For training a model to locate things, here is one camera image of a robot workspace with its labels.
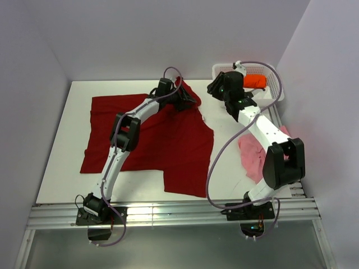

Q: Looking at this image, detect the pink t shirt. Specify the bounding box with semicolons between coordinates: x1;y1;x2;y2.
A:
237;125;292;185

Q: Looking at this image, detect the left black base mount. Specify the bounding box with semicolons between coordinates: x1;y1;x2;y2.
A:
75;193;128;247

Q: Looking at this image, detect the dark red t shirt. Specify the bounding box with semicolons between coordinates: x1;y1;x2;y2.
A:
80;82;214;198

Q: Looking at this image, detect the white black printed t shirt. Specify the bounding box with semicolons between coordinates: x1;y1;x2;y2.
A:
250;86;272;101

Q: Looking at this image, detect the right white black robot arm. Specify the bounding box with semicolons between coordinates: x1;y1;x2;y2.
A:
207;71;305;219

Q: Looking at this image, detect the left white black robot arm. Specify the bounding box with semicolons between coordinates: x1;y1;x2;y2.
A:
83;77;196;224

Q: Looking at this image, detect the rolled orange t shirt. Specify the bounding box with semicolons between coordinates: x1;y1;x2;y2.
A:
243;74;266;89

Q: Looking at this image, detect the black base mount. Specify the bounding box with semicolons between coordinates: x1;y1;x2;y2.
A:
75;193;128;247
220;202;275;240

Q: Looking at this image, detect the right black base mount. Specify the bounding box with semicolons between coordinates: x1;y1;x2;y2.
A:
220;202;275;240

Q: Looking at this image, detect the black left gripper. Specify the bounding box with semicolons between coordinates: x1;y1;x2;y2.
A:
165;85;195;112

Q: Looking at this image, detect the white plastic basket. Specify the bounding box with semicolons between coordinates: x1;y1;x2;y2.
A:
211;62;285;107

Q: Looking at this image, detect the aluminium rail frame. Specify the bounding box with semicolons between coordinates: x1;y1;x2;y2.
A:
13;106;337;269

